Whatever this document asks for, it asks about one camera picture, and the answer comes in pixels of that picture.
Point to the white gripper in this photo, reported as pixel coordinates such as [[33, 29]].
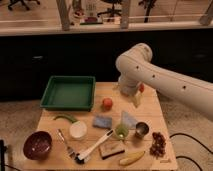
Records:
[[131, 90]]

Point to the yellow banana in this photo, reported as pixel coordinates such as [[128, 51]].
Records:
[[131, 158]]

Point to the orange plastic bowl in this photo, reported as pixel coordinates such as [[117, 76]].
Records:
[[141, 88]]

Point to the metal cup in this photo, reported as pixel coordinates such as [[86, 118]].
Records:
[[141, 130]]

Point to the dark grape bunch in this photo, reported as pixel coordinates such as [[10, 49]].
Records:
[[158, 145]]

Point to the dark purple bowl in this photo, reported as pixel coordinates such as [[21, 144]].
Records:
[[38, 146]]

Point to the green plastic cup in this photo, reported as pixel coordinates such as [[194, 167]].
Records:
[[121, 131]]

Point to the brown scrub sponge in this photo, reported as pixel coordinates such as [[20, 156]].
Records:
[[109, 149]]

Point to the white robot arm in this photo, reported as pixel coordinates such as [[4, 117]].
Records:
[[135, 67]]

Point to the red apple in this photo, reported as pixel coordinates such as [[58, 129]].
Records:
[[107, 103]]

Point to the metal fork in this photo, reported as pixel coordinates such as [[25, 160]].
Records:
[[70, 150]]

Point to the green chili pepper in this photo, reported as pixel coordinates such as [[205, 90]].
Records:
[[69, 118]]

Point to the green plastic tray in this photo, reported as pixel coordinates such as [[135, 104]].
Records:
[[69, 93]]

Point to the blue sponge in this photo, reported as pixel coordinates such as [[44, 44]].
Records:
[[102, 122]]

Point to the white handled brush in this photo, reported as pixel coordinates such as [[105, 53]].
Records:
[[81, 157]]

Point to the grey folded cloth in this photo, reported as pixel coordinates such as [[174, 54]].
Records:
[[128, 120]]

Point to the white paper cup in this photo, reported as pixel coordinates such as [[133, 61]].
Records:
[[78, 130]]

